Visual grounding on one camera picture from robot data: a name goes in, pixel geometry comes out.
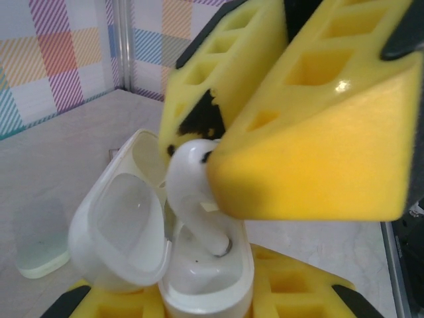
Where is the mint green earbud case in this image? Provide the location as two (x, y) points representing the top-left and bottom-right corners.
(12, 197), (71, 279)

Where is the white earbud charging case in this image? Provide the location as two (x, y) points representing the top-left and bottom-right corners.
(68, 128), (256, 318)

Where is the long aluminium base rail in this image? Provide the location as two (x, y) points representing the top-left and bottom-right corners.
(380, 220), (410, 318)

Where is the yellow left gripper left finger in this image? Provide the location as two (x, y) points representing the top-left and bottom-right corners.
(41, 279), (167, 318)

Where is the aluminium frame post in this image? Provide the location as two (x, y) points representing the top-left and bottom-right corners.
(114, 0), (134, 92)

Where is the white wireless earbud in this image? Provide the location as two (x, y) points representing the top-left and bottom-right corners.
(165, 138), (233, 258)

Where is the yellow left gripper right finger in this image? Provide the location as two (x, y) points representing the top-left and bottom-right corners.
(248, 244), (379, 318)

